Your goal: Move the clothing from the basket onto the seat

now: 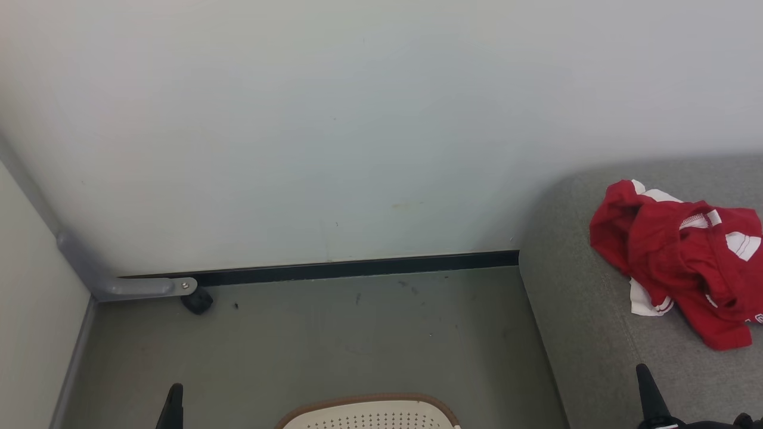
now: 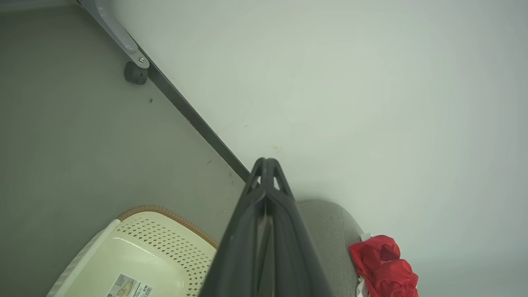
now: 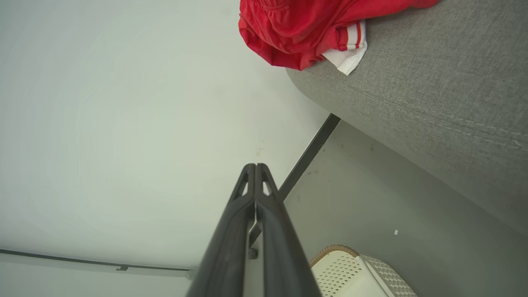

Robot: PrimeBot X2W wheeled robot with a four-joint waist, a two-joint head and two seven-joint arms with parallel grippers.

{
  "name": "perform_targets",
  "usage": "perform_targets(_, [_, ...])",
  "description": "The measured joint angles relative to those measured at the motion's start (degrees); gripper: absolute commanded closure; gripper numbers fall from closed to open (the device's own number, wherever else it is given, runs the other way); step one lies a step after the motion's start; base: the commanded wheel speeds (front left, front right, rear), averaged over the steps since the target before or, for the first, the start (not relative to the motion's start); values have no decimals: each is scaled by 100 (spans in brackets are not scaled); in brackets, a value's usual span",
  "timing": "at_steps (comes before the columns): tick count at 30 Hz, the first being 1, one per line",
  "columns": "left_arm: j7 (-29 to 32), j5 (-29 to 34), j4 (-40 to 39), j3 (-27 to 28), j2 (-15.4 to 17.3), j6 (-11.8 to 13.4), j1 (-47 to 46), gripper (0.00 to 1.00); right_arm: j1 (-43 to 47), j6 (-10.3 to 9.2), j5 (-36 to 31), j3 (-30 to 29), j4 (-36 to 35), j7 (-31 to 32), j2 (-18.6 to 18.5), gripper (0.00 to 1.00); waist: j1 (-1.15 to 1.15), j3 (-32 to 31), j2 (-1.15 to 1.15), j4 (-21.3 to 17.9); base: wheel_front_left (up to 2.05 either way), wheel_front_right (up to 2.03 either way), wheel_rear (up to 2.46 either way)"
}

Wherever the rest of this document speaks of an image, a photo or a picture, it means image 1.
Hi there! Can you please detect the grey fabric sofa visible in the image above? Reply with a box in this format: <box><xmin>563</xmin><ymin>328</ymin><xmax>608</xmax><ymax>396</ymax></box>
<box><xmin>519</xmin><ymin>156</ymin><xmax>763</xmax><ymax>429</ymax></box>

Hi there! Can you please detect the black skirting strip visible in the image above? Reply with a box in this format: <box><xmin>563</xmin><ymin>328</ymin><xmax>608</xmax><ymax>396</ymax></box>
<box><xmin>119</xmin><ymin>250</ymin><xmax>519</xmax><ymax>287</ymax></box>

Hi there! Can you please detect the cream perforated laundry basket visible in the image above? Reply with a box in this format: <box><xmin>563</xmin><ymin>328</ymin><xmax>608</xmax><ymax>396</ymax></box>
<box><xmin>275</xmin><ymin>393</ymin><xmax>463</xmax><ymax>429</ymax></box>

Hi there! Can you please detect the red white-striped clothing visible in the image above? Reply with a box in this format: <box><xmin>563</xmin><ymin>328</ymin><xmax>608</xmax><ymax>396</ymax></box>
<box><xmin>589</xmin><ymin>179</ymin><xmax>763</xmax><ymax>351</ymax></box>

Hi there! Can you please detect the black caster wheel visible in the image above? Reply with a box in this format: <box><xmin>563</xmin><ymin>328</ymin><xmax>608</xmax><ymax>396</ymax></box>
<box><xmin>181</xmin><ymin>286</ymin><xmax>214</xmax><ymax>315</ymax></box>

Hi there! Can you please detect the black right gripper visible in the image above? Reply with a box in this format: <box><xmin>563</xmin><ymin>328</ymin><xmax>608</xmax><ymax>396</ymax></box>
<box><xmin>635</xmin><ymin>363</ymin><xmax>737</xmax><ymax>429</ymax></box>

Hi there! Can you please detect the grey metal leg bracket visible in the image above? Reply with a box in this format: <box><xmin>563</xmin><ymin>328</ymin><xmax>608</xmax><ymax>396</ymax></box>
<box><xmin>57</xmin><ymin>231</ymin><xmax>198</xmax><ymax>303</ymax></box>

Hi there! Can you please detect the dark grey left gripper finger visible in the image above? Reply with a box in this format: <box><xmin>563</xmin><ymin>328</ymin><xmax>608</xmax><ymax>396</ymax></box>
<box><xmin>156</xmin><ymin>383</ymin><xmax>184</xmax><ymax>429</ymax></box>

